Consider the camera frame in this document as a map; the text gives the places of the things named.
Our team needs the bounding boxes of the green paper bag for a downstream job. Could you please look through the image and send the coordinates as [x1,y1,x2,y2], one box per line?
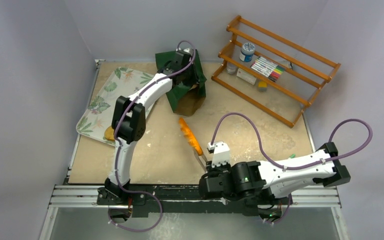
[155,50,207,117]

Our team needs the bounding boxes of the metal tongs with white handle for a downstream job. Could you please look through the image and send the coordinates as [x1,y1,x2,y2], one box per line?
[192,147,208,172]

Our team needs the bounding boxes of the orange fake baguette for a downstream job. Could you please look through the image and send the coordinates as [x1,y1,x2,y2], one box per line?
[178,117,204,156]

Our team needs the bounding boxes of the round fake bread bun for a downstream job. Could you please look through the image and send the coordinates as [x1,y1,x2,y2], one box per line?
[103,126,115,143]

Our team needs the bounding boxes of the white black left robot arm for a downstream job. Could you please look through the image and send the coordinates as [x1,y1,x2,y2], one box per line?
[97,48,197,205]

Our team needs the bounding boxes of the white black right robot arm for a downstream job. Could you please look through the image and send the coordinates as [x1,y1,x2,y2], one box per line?
[198,141,351,210]

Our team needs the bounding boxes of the small clear glass jar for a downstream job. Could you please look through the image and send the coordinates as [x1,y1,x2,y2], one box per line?
[226,62,238,75]

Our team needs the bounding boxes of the small white box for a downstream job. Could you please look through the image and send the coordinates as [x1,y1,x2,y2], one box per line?
[236,68,257,85]

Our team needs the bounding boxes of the white tropical print tray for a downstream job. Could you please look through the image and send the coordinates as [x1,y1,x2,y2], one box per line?
[76,67,154,146]

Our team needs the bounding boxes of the white jar with blue lid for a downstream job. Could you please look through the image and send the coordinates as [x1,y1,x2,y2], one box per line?
[239,42,256,63]

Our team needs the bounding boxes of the yellow grey sponge block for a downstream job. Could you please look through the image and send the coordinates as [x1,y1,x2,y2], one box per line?
[257,81,268,92]

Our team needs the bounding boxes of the pack of coloured markers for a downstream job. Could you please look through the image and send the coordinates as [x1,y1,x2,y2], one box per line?
[251,56,285,82]

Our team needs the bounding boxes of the orange wooden shelf rack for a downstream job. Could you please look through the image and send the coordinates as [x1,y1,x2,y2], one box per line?
[211,15,341,128]

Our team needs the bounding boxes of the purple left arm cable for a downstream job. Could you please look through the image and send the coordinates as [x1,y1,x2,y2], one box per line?
[107,40,197,233]

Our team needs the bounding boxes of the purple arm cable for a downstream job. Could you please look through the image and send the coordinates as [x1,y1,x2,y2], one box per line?
[107,40,197,233]
[210,112,374,226]

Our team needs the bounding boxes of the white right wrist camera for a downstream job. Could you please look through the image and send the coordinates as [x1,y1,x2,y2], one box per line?
[207,141,231,168]

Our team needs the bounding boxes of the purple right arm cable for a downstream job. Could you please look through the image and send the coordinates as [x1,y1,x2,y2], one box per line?
[210,112,374,226]

